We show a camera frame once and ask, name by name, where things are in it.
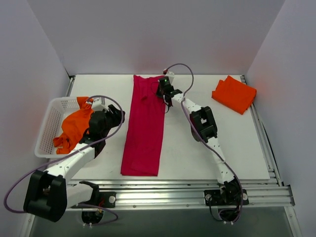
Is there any magenta t shirt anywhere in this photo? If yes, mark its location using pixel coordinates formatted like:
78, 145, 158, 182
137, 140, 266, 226
120, 75, 165, 176

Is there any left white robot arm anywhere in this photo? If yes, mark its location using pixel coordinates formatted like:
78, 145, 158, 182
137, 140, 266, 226
23, 105, 125, 222

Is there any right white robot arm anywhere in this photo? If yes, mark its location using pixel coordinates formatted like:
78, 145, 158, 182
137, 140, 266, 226
156, 77, 243, 204

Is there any crumpled orange t shirt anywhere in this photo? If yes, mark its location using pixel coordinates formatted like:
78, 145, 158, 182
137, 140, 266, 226
53, 97, 93, 155

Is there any white plastic basket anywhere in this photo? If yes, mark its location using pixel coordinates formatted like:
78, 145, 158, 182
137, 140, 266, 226
35, 97, 79, 158

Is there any folded orange t shirt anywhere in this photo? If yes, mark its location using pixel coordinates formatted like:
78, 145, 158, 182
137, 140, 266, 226
211, 76, 257, 115

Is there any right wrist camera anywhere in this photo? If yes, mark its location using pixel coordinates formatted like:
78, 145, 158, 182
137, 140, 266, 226
163, 70, 175, 84

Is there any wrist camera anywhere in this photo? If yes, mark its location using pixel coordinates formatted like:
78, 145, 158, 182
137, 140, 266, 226
163, 70, 175, 84
86, 97, 108, 112

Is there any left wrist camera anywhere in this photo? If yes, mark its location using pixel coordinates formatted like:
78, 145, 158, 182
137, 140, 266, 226
86, 97, 108, 112

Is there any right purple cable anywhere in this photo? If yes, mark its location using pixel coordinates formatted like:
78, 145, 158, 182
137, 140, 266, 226
164, 63, 245, 223

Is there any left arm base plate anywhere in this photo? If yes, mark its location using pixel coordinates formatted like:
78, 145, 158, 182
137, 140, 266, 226
73, 192, 117, 208

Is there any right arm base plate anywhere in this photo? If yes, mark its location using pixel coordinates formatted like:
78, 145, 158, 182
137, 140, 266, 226
203, 189, 241, 206

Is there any aluminium rail frame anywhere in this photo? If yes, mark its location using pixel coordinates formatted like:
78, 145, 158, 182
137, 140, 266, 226
19, 75, 303, 237

